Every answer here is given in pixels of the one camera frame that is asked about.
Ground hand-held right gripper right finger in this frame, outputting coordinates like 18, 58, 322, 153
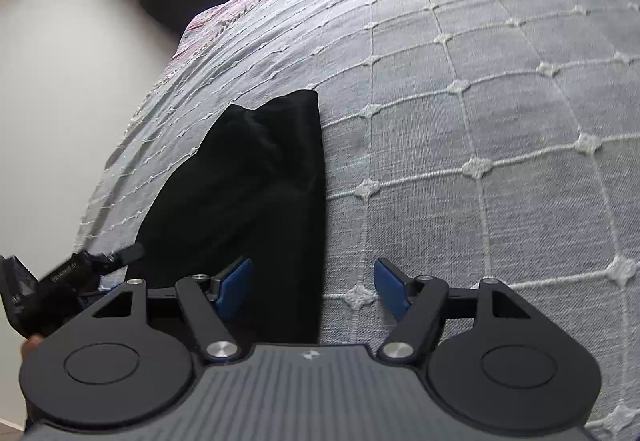
375, 257, 546, 364

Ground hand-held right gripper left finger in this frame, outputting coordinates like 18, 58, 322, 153
75, 257, 253, 364

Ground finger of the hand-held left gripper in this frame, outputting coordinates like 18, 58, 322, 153
97, 243, 146, 272

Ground black pants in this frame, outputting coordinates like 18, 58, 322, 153
135, 90, 327, 347

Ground person's left hand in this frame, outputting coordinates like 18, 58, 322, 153
20, 335, 45, 362

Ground grey checked bedspread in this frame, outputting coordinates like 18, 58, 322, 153
75, 0, 640, 441

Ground pink patterned bed sheet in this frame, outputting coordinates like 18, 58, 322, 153
165, 0, 286, 72

